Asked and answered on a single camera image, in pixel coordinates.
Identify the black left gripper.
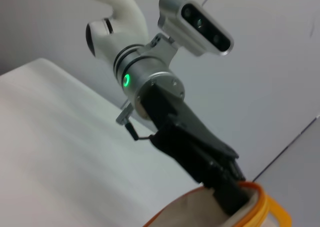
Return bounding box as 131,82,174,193
139,82,251,217

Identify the beige food bag orange trim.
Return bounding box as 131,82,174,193
142,180,293,227

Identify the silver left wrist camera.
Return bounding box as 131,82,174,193
157,0,235,57

